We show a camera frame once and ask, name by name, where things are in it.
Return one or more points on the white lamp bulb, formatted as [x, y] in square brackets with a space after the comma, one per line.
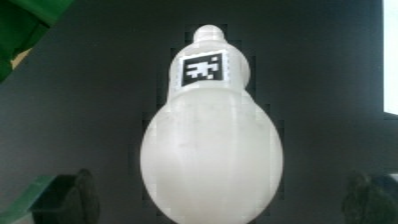
[212, 151]

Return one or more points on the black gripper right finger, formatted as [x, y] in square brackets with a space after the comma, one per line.
[370, 201]

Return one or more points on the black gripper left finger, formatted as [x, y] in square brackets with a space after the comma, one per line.
[68, 203]

